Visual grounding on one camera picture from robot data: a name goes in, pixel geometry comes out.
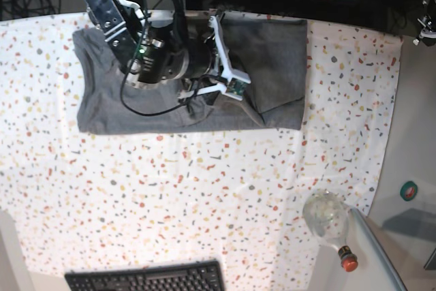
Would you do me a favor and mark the grey laptop corner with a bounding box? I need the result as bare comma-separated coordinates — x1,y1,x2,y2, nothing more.
424,249,436,271

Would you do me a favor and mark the grey metal bar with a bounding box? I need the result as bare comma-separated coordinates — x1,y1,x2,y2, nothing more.
345,209,407,291

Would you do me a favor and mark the black keyboard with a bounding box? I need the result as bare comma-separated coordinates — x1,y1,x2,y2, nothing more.
64,260,225,291

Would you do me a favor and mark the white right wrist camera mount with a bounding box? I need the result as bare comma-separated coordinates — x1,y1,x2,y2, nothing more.
178,12,251,101

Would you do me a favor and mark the terrazzo pattern tablecloth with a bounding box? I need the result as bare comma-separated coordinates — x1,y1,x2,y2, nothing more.
1,14,403,290

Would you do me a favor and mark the clear bottle with red cap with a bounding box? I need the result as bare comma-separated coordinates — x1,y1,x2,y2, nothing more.
302,189,358,273

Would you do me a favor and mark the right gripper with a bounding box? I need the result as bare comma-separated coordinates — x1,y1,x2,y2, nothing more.
176,38,219,100

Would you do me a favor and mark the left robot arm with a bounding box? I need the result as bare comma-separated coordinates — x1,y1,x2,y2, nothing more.
413,0,435,46

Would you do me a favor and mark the grey t-shirt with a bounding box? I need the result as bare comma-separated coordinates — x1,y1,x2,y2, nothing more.
72,16,309,135

